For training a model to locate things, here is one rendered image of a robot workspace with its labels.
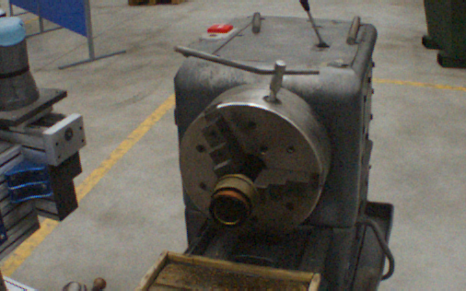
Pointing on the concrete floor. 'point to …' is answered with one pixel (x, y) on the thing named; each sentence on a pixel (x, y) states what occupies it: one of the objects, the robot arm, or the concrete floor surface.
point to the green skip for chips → (460, 32)
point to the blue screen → (70, 10)
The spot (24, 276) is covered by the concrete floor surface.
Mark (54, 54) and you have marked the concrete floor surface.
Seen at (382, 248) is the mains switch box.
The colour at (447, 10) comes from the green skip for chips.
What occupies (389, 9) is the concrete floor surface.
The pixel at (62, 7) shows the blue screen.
